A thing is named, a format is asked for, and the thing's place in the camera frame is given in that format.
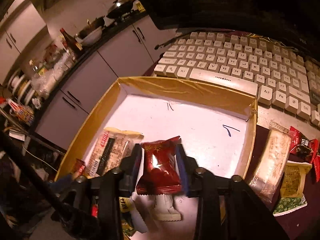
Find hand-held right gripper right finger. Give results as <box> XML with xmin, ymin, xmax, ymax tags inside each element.
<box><xmin>175</xmin><ymin>144</ymin><xmax>290</xmax><ymax>240</ymax></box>

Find long cream snack packet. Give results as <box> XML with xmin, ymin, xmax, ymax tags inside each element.
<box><xmin>250</xmin><ymin>121</ymin><xmax>292</xmax><ymax>204</ymax></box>

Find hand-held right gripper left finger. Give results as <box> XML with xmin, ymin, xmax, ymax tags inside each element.
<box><xmin>51</xmin><ymin>144</ymin><xmax>143</xmax><ymax>240</ymax></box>

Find red white bag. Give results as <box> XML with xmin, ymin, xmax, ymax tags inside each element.
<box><xmin>9</xmin><ymin>99</ymin><xmax>35</xmax><ymax>127</ymax></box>

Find clear plastic bags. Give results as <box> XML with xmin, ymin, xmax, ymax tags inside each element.
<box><xmin>31</xmin><ymin>52</ymin><xmax>75</xmax><ymax>98</ymax></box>

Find stack of plates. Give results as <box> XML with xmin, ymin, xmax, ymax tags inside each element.
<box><xmin>7</xmin><ymin>72</ymin><xmax>38</xmax><ymax>100</ymax></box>

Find dark red table cloth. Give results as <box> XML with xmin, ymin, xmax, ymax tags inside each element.
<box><xmin>250</xmin><ymin>120</ymin><xmax>320</xmax><ymax>240</ymax></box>

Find yellow green pea packet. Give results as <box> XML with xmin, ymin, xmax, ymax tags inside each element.
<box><xmin>272</xmin><ymin>161</ymin><xmax>313</xmax><ymax>217</ymax></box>

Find black wok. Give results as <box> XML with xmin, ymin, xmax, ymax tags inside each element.
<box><xmin>106</xmin><ymin>0</ymin><xmax>138</xmax><ymax>19</ymax></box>

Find dark sauce bottle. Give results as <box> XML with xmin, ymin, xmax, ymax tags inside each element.
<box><xmin>59</xmin><ymin>28</ymin><xmax>83</xmax><ymax>52</ymax></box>

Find dark pan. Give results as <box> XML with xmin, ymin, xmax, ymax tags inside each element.
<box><xmin>79</xmin><ymin>16</ymin><xmax>105</xmax><ymax>34</ymax></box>

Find white ridged snack packet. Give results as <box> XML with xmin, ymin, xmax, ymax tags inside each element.
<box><xmin>150</xmin><ymin>194</ymin><xmax>182</xmax><ymax>222</ymax></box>

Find grey kitchen cabinet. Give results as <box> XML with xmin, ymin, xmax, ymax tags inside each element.
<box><xmin>35</xmin><ymin>15</ymin><xmax>180</xmax><ymax>150</ymax></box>

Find black keyboard cable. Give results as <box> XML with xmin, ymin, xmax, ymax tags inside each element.
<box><xmin>154</xmin><ymin>34</ymin><xmax>183</xmax><ymax>50</ymax></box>

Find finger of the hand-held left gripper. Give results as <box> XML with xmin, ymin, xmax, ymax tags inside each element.
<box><xmin>54</xmin><ymin>174</ymin><xmax>75</xmax><ymax>193</ymax></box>

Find yellow snack packet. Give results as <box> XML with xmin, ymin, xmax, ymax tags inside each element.
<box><xmin>119</xmin><ymin>197</ymin><xmax>133</xmax><ymax>213</ymax></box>

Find white cable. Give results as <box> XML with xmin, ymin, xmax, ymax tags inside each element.
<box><xmin>24</xmin><ymin>137</ymin><xmax>54</xmax><ymax>170</ymax></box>

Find clear oil bottle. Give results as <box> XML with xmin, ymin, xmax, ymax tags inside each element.
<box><xmin>29</xmin><ymin>59</ymin><xmax>42</xmax><ymax>78</ymax></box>

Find cream packet with dark stripe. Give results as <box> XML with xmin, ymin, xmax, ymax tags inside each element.
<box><xmin>87</xmin><ymin>127</ymin><xmax>145</xmax><ymax>177</ymax></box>

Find white keyboard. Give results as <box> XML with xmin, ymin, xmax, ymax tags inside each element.
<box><xmin>154</xmin><ymin>31</ymin><xmax>320</xmax><ymax>127</ymax></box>

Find pale basin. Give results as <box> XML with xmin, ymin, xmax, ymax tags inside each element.
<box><xmin>76</xmin><ymin>26</ymin><xmax>103</xmax><ymax>47</ymax></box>

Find dark red snack packet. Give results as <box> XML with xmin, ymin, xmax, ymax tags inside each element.
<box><xmin>136</xmin><ymin>135</ymin><xmax>182</xmax><ymax>196</ymax></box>

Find small red packet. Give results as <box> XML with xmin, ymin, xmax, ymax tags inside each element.
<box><xmin>72</xmin><ymin>159</ymin><xmax>87</xmax><ymax>175</ymax></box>

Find grey wall cabinet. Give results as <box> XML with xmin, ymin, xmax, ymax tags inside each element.
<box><xmin>0</xmin><ymin>0</ymin><xmax>48</xmax><ymax>55</ymax></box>

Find red black snack packet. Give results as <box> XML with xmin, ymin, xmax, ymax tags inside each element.
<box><xmin>289</xmin><ymin>126</ymin><xmax>320</xmax><ymax>163</ymax></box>

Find cardboard tray box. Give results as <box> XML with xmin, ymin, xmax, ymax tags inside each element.
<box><xmin>54</xmin><ymin>76</ymin><xmax>258</xmax><ymax>240</ymax></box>

